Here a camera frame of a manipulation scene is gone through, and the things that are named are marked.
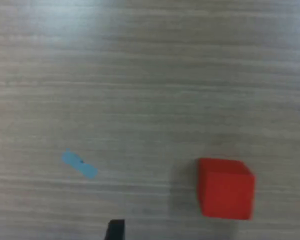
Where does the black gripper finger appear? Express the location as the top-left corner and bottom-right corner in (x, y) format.
(104, 219), (126, 240)

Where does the small red cube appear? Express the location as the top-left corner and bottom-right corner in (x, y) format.
(196, 157), (256, 221)

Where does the small blue tape scrap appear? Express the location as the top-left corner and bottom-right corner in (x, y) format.
(61, 147), (99, 180)

